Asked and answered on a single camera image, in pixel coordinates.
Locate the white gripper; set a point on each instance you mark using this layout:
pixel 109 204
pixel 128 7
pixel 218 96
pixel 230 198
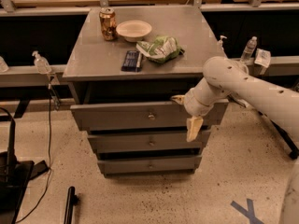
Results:
pixel 193 105

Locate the grey top drawer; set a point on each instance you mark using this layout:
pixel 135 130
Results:
pixel 127 116

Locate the grey drawer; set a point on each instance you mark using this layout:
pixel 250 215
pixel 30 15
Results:
pixel 127 116
pixel 161 164
pixel 131 142

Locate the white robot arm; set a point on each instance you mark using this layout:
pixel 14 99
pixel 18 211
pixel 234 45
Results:
pixel 246 176

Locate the grey middle drawer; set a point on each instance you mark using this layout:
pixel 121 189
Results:
pixel 131 142

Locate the grey bottom drawer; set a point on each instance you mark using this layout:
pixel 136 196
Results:
pixel 161 164

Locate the grey drawer cabinet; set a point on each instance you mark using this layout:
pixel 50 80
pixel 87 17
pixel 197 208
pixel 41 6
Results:
pixel 94 74

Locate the green chip bag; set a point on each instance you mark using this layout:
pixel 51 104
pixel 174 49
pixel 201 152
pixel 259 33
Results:
pixel 162 49

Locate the small white pump bottle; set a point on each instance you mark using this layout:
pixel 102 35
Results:
pixel 220 42

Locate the dark blue snack bar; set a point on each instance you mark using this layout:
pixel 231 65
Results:
pixel 132 61

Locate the clear plastic water bottle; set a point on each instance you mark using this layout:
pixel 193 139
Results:
pixel 249 49

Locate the white paper packet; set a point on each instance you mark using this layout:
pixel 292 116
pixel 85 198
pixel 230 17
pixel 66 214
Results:
pixel 263 57

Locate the white paper bowl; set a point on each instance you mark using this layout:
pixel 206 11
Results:
pixel 133 31

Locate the black wheeled stand leg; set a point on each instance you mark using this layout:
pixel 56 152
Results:
pixel 294 154

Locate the gold soda can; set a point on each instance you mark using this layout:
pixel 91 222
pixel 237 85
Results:
pixel 108 23

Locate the black bar on floor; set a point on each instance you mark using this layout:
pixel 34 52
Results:
pixel 71 201

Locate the clear sanitizer pump bottle left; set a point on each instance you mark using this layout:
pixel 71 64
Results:
pixel 41 63

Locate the black stand base left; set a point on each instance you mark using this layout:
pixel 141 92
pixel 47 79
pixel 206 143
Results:
pixel 14 176

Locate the clear bottle far left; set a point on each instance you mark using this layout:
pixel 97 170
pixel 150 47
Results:
pixel 3 65

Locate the grey metal rail shelf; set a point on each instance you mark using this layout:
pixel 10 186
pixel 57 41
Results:
pixel 17 76

